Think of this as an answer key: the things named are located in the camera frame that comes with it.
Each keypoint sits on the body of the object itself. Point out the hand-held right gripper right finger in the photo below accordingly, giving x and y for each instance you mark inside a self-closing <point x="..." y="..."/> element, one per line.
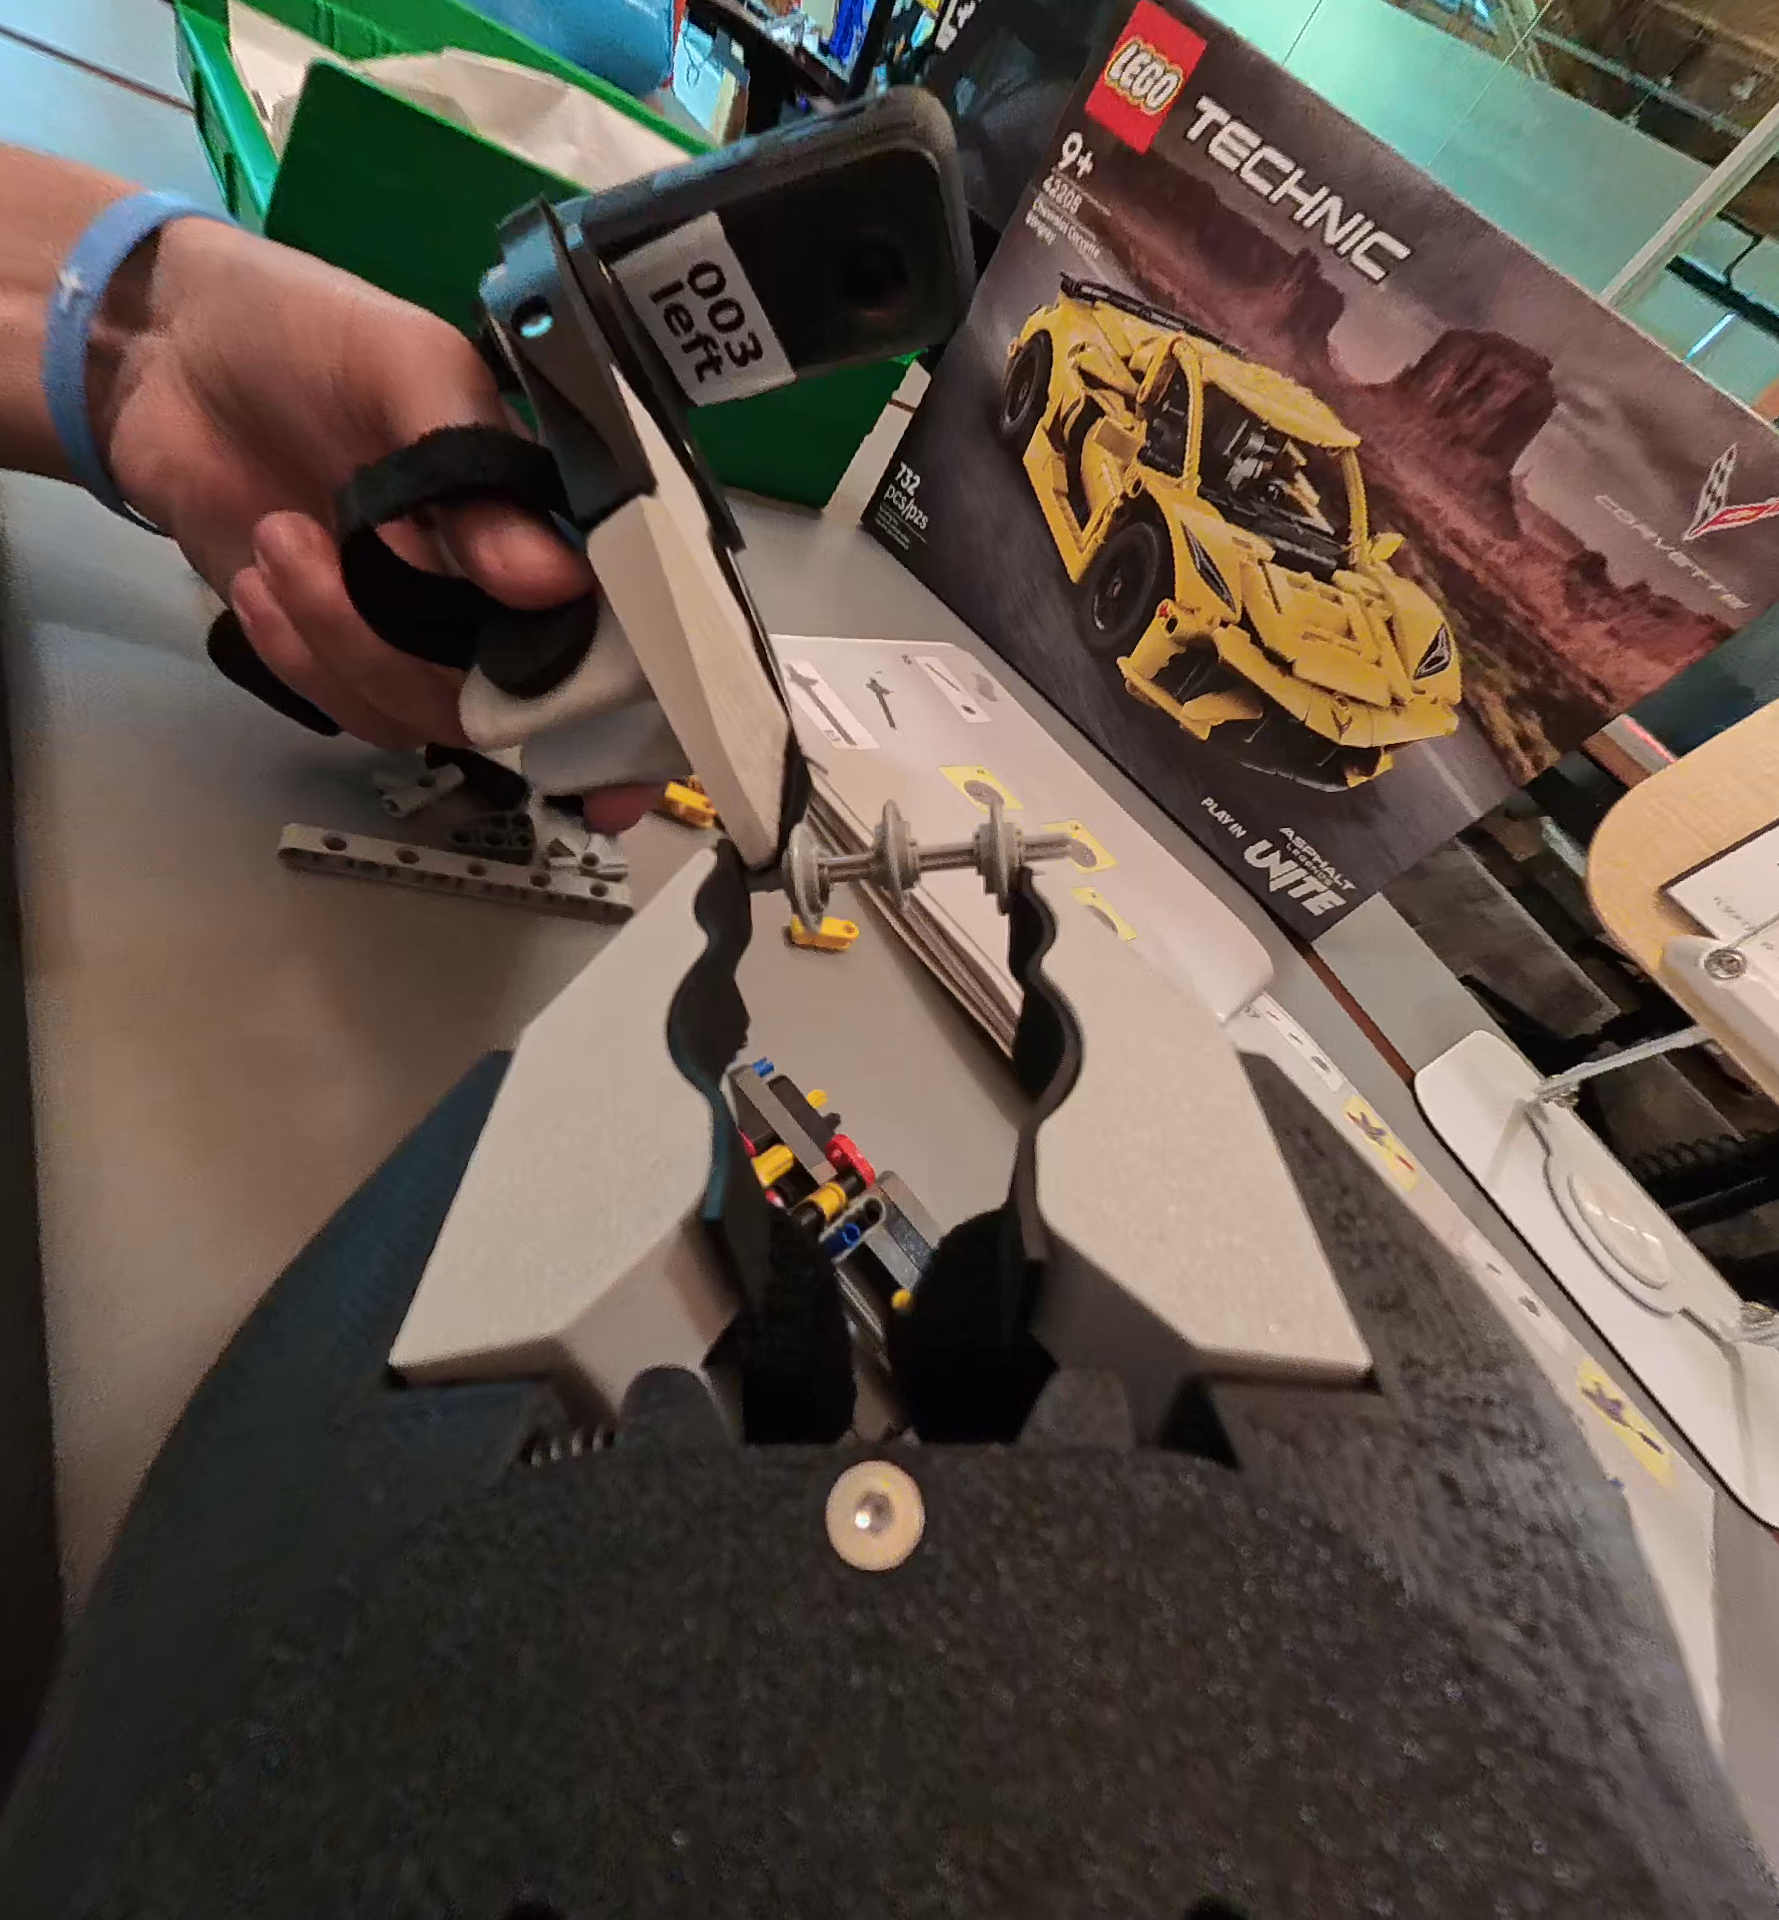
<point x="1190" y="1200"/>

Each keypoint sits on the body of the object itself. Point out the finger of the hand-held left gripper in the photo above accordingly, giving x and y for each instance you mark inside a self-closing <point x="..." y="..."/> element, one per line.
<point x="694" y="660"/>

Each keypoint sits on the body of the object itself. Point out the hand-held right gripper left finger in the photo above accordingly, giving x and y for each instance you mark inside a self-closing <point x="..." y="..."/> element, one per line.
<point x="560" y="1200"/>

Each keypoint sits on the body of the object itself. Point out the partly built lego chassis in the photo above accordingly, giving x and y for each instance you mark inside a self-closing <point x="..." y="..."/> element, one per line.
<point x="792" y="1111"/>

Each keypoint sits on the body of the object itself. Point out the lego instruction booklet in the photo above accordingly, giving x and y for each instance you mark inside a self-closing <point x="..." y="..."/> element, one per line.
<point x="1158" y="930"/>

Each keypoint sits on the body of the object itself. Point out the grey lego axle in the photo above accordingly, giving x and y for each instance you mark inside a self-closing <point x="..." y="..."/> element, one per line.
<point x="949" y="860"/>

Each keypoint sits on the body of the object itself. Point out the pile of lego pieces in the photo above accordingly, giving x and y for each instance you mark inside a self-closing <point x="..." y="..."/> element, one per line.
<point x="440" y="870"/>

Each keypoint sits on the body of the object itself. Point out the yellow lego connector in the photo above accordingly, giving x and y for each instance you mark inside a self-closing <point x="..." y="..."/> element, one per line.
<point x="825" y="932"/>

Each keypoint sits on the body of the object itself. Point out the yellow car lego box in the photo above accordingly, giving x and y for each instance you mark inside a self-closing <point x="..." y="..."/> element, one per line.
<point x="1429" y="450"/>

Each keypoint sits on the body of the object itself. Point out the person's left hand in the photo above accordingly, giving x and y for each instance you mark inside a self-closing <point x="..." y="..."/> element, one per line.
<point x="260" y="390"/>

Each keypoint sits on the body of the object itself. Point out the light blue package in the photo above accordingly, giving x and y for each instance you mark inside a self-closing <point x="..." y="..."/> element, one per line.
<point x="589" y="23"/>

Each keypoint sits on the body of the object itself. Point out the green plastic bin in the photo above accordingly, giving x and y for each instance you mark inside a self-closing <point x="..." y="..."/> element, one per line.
<point x="408" y="195"/>

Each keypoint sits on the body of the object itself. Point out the light wooden side table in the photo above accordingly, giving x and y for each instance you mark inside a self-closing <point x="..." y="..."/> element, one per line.
<point x="1655" y="840"/>

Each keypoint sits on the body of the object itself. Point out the blue wristband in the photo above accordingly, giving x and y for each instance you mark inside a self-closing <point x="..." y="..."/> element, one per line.
<point x="79" y="331"/>

